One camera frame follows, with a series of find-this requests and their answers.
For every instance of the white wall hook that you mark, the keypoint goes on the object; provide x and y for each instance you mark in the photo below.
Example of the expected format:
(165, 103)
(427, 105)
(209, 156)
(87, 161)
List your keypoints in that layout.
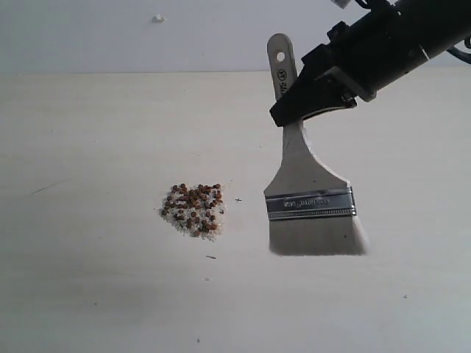
(158, 19)

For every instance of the wooden paint brush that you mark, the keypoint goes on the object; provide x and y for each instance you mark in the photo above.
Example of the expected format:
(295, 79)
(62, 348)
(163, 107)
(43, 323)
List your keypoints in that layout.
(311, 209)

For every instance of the scattered brown pellets and grains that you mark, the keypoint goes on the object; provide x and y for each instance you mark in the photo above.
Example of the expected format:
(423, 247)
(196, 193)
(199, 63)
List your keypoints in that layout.
(195, 210)

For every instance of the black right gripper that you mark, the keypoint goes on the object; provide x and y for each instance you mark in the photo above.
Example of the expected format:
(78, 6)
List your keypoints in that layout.
(360, 59)

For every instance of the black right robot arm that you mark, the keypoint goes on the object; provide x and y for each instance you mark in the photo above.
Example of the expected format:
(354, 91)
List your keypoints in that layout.
(437, 25)

